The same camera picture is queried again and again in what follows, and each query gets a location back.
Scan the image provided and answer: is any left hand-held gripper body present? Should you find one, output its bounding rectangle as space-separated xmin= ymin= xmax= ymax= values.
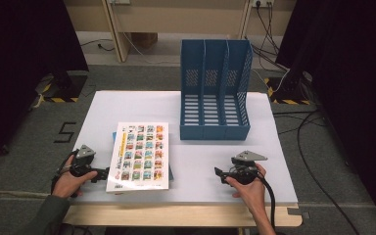
xmin=70 ymin=144 xmax=97 ymax=179

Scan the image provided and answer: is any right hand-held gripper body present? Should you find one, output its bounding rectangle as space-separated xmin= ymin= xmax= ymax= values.
xmin=229 ymin=150 xmax=269 ymax=186

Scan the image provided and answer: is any blue file rack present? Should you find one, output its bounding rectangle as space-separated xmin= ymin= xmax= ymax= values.
xmin=179 ymin=38 xmax=254 ymax=142

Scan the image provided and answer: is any white book with picture grid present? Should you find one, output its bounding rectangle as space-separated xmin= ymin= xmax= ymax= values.
xmin=106 ymin=121 xmax=170 ymax=194

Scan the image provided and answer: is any blue illustrated book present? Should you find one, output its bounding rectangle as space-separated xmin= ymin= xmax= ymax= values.
xmin=112 ymin=131 xmax=174 ymax=182

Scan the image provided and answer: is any person's right hand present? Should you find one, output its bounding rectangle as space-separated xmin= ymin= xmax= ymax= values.
xmin=225 ymin=163 xmax=268 ymax=216

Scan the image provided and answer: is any person's left hand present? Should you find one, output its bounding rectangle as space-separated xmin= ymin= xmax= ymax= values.
xmin=51 ymin=155 xmax=98 ymax=200

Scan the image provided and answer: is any white table board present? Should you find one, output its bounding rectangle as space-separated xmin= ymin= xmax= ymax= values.
xmin=72 ymin=90 xmax=299 ymax=207

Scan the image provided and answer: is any wooden table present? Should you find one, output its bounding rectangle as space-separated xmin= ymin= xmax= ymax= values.
xmin=62 ymin=203 xmax=304 ymax=228

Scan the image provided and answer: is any black stand base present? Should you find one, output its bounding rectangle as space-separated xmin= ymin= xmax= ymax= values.
xmin=263 ymin=70 xmax=315 ymax=107
xmin=33 ymin=70 xmax=90 ymax=104

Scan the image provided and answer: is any grey tape piece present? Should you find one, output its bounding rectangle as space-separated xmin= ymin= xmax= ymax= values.
xmin=286 ymin=207 xmax=311 ymax=219

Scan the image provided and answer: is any black curtain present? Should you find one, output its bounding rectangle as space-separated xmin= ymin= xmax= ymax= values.
xmin=274 ymin=0 xmax=376 ymax=228
xmin=0 ymin=0 xmax=90 ymax=172

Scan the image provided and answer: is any beige wooden desk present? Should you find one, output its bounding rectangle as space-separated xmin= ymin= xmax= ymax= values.
xmin=63 ymin=0 xmax=297 ymax=64

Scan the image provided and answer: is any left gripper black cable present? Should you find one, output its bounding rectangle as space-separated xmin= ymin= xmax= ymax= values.
xmin=49 ymin=149 xmax=80 ymax=199

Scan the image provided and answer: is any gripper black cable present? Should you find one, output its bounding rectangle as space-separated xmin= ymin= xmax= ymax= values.
xmin=257 ymin=170 xmax=278 ymax=231
xmin=49 ymin=149 xmax=80 ymax=199

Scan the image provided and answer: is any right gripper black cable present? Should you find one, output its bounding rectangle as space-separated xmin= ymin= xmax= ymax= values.
xmin=257 ymin=170 xmax=278 ymax=231

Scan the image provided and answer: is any long black floor cable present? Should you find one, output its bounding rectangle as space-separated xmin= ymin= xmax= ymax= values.
xmin=296 ymin=111 xmax=361 ymax=235

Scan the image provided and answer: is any black floor cable bundle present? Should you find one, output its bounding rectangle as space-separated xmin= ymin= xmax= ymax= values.
xmin=271 ymin=110 xmax=328 ymax=136

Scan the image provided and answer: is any short black floor cable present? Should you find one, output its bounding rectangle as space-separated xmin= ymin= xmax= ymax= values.
xmin=79 ymin=38 xmax=116 ymax=53

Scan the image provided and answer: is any white floor cable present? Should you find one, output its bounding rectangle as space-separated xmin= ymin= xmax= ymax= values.
xmin=121 ymin=32 xmax=181 ymax=66

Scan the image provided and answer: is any black plugged cable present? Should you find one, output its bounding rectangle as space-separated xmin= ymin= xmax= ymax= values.
xmin=255 ymin=0 xmax=282 ymax=57
xmin=263 ymin=1 xmax=291 ymax=72

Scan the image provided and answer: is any white wall socket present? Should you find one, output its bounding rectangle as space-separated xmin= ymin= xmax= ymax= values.
xmin=251 ymin=0 xmax=276 ymax=9

